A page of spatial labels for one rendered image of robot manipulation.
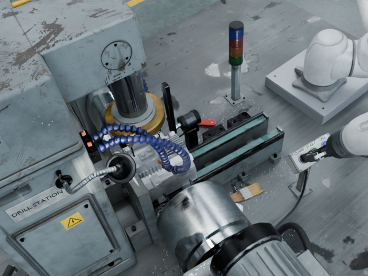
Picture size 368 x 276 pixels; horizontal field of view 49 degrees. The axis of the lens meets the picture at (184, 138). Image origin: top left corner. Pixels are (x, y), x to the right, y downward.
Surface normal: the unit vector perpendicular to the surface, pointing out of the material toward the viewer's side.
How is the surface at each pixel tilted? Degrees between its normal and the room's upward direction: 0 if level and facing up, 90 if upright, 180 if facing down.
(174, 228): 47
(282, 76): 2
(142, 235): 90
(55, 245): 90
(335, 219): 0
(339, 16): 0
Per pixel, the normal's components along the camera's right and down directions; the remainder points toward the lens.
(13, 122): 0.51, 0.64
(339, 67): -0.12, 0.72
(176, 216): -0.57, -0.26
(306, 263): -0.09, -0.63
